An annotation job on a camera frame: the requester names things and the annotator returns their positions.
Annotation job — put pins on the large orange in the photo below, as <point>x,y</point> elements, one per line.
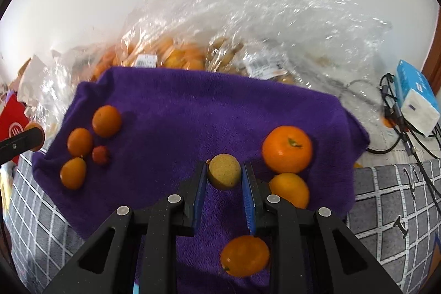
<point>287,149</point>

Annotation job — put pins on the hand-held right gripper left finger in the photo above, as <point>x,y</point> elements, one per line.
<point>199,201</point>

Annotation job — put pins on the purple towel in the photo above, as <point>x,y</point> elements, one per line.
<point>193,115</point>

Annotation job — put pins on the grey checkered bedsheet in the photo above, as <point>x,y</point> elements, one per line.
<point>396,204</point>

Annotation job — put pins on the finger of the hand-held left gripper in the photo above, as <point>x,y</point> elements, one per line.
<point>20,144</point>

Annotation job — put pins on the small red fruit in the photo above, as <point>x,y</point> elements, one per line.
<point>101,155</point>

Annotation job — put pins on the blue box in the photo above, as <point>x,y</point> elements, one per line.
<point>136,289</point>

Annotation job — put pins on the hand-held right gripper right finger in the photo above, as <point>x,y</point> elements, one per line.
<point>248,204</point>

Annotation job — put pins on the brown door frame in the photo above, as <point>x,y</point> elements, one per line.
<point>435,61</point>

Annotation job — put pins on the clear bag of oranges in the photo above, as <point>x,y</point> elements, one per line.
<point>175,53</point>

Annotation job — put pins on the small orange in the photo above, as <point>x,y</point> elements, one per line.
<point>31,125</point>
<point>389,122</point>
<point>80,141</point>
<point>106,120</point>
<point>73,173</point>

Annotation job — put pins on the yellow longan fruit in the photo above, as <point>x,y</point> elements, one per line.
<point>224,171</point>

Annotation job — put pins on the clear plastic bag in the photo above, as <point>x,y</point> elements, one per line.
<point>69,73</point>

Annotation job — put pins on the clear bag of longans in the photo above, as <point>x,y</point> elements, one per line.
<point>275,22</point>

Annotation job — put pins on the red bag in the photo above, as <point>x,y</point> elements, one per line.
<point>12,123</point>

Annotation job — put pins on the blue white tissue pack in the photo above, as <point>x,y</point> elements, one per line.
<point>418,101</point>

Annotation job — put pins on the medium orange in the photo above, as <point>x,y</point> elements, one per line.
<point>290,190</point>
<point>244,256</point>

